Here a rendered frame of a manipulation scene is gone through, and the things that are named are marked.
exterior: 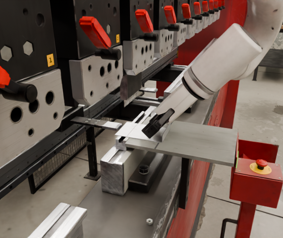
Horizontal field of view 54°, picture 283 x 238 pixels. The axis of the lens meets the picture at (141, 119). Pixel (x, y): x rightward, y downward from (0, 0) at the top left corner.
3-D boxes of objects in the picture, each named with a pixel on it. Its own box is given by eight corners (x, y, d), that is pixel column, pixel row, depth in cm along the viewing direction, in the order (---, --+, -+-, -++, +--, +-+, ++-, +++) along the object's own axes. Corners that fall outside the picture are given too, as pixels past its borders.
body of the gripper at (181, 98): (190, 68, 70) (161, 97, 76) (181, 79, 61) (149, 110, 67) (211, 89, 70) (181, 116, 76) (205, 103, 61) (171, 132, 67)
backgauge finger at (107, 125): (110, 141, 74) (109, 124, 72) (30, 126, 82) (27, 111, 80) (127, 123, 84) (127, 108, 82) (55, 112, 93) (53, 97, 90)
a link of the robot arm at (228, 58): (203, 67, 70) (184, 63, 63) (245, 26, 63) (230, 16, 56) (223, 93, 67) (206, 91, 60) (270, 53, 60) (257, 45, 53)
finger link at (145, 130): (158, 113, 69) (141, 129, 73) (154, 118, 66) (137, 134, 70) (167, 123, 69) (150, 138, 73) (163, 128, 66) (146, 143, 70)
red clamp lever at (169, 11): (174, 4, 70) (180, 27, 79) (158, 4, 71) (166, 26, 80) (173, 10, 70) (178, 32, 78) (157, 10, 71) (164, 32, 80)
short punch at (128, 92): (127, 107, 70) (126, 71, 67) (120, 106, 71) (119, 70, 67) (141, 95, 79) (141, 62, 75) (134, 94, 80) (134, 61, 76)
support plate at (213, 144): (233, 167, 62) (234, 163, 62) (124, 146, 71) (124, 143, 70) (237, 132, 78) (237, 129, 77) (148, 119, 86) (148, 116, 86)
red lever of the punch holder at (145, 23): (148, 7, 53) (159, 36, 62) (128, 6, 54) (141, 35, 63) (146, 15, 52) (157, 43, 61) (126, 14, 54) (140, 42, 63)
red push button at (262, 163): (266, 174, 97) (268, 165, 95) (254, 172, 98) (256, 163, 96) (265, 167, 100) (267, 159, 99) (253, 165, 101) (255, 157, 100)
